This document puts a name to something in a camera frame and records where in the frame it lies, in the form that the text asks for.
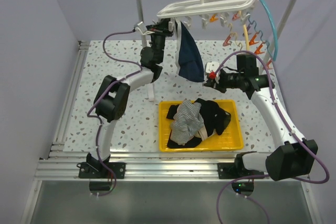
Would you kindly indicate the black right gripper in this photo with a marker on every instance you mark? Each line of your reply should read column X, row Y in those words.
column 212, row 83

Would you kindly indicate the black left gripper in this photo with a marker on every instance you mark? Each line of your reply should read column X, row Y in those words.
column 161, row 28

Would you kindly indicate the navy blue underwear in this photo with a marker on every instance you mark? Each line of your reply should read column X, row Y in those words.
column 188, row 58

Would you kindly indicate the grey striped underwear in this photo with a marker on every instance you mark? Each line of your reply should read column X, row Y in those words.
column 185, row 121

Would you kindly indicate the blue round clip hanger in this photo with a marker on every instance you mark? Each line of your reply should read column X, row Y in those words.
column 270, row 16

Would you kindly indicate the black underwear beige waistband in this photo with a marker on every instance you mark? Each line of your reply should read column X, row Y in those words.
column 216, row 119

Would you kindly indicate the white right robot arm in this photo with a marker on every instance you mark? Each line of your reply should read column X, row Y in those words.
column 294, row 154

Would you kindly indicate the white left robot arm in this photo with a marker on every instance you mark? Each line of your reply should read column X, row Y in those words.
column 111, row 100

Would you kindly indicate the white rectangular clip hanger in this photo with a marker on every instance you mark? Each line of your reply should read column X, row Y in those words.
column 205, row 8

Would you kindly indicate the yellow plastic tray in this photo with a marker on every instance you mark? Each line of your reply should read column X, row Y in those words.
column 230, row 140

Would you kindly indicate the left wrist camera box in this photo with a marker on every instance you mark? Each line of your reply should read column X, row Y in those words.
column 142, row 29

